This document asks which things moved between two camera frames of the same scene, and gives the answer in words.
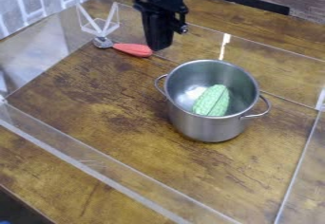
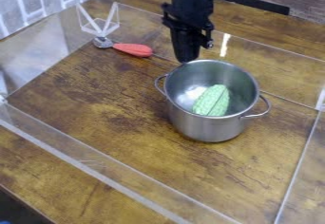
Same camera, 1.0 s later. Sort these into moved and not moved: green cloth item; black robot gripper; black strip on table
Moved: black robot gripper
Not moved: green cloth item; black strip on table
